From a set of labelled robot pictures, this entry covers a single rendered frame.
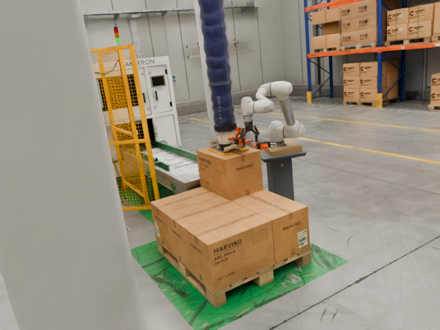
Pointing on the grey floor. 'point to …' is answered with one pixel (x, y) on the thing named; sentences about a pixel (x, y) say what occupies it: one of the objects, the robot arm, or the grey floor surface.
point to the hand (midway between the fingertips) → (250, 143)
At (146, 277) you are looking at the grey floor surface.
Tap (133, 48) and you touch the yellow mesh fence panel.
